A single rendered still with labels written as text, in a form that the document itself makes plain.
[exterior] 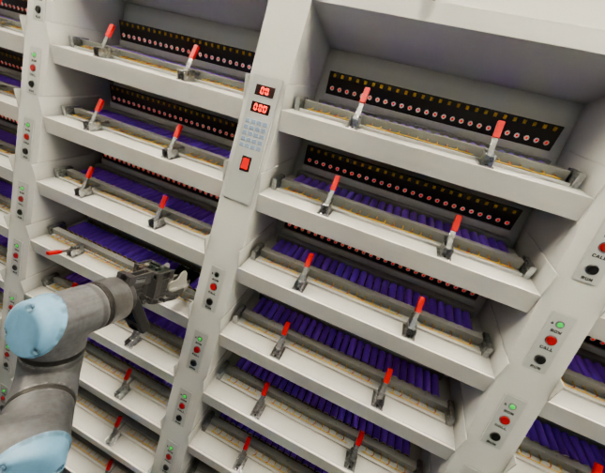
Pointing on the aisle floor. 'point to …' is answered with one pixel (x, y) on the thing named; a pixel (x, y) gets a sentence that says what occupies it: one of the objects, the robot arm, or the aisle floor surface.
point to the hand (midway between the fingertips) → (180, 282)
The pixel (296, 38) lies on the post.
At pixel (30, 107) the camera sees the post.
